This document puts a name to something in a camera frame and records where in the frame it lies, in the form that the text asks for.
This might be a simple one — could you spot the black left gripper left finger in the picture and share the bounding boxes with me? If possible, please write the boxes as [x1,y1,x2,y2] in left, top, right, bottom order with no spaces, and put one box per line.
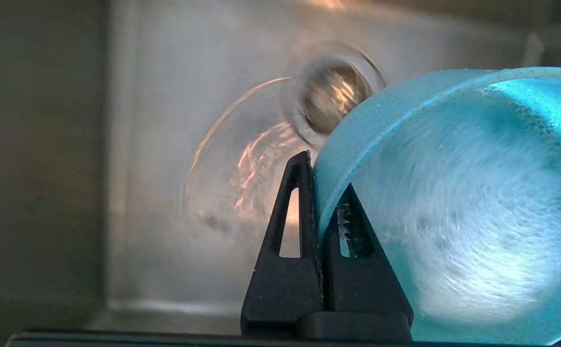
[240,150,325,337]

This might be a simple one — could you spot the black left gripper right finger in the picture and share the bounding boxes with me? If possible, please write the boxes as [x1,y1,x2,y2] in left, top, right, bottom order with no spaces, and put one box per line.
[299,183,414,341]

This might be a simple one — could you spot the teal plastic bowl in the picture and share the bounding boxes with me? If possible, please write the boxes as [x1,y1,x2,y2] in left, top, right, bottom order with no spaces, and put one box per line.
[312,67,561,346]

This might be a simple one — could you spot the stainless steel sink basin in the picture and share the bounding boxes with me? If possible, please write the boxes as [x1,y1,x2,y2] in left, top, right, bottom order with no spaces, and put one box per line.
[0,0,561,335]

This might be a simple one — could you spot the round metal drain strainer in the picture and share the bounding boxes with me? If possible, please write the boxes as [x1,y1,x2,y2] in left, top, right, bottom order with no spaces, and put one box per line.
[280,41,388,151]

